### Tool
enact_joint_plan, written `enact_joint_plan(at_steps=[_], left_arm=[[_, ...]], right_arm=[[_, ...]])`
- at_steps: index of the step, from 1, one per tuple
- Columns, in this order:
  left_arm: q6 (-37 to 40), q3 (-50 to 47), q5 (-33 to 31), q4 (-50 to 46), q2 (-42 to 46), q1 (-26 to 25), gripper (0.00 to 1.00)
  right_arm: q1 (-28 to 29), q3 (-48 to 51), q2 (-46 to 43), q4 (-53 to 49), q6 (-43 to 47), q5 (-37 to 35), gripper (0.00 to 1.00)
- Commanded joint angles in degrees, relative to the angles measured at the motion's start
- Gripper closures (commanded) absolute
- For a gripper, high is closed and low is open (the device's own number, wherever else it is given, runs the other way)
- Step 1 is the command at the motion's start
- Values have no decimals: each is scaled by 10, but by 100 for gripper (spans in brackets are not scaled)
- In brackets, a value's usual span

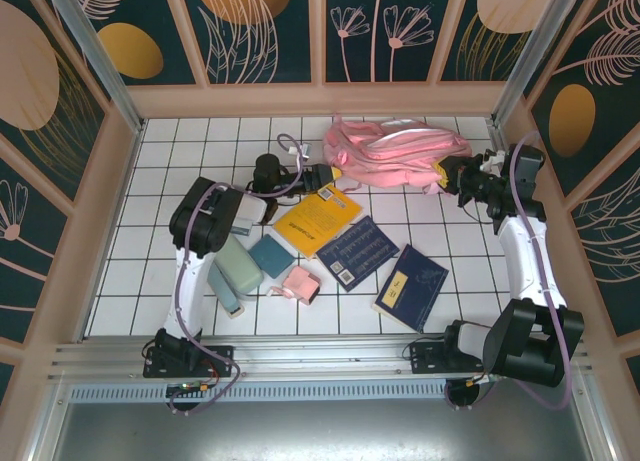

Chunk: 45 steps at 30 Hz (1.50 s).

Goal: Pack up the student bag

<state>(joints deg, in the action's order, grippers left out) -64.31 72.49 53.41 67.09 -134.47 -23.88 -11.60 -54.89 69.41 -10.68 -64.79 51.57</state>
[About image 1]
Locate slotted grey cable duct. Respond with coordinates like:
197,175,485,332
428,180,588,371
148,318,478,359
67,383,591,405

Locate sage green pencil case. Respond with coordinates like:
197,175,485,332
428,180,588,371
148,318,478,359
213,235,265,296

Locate small green circuit board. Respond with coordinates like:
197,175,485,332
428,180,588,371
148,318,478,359
167,380,211,397

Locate grey-blue long case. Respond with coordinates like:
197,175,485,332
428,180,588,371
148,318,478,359
207,265,245,318

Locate aluminium front rail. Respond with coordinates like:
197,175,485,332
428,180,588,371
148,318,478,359
47,334,591,382

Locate aluminium corner post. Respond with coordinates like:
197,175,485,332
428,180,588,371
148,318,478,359
42,0,147,136
488,0,597,128

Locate small pink pouch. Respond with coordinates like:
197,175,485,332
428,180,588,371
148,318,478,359
269,265,321,307

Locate navy book with yellow label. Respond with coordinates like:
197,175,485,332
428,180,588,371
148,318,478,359
370,244,450,334

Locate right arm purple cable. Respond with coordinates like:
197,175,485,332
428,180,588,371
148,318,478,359
444,130,576,413

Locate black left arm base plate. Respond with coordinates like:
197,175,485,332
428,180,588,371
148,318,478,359
143,344,236,380

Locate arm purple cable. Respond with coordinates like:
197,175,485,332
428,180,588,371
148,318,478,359
444,130,576,413
167,133,314,417

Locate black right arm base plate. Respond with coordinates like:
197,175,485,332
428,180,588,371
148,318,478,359
408,340,496,377

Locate pink student backpack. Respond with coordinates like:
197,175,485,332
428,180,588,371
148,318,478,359
322,113,474,196

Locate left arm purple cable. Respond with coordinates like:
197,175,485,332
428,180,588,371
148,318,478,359
167,133,314,417

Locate teal square box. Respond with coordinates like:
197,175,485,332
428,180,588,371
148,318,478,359
248,233,293,278

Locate navy book with white text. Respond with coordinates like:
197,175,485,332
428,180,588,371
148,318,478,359
314,214,400,294

